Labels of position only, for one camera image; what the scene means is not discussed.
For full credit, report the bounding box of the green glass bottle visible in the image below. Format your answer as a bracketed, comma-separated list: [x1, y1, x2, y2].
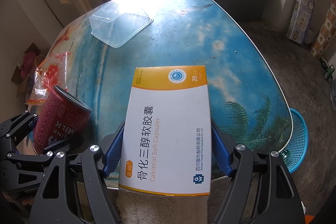
[319, 57, 335, 83]

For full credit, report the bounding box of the red printed plastic bag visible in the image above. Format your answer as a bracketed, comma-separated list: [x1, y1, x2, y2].
[27, 52, 71, 105]

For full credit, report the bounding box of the red milk drink can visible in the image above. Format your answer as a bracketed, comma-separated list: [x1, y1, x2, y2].
[33, 85, 92, 155]

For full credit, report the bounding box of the clear plastic food container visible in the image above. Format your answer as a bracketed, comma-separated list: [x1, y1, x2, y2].
[89, 1, 153, 48]

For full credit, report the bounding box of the toilet paper roll pack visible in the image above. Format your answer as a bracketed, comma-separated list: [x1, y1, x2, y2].
[286, 0, 315, 44]

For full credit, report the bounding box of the blue plastic waste basket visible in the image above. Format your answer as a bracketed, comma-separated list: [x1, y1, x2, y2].
[280, 108, 309, 173]

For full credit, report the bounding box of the cardboard box with pink bag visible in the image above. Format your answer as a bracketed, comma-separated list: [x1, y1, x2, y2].
[11, 43, 45, 101]

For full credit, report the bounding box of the beach print folding table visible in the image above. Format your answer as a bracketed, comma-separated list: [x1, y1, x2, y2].
[23, 0, 295, 191]

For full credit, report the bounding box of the orange white medicine box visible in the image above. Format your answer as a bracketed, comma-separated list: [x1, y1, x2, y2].
[118, 65, 212, 197]

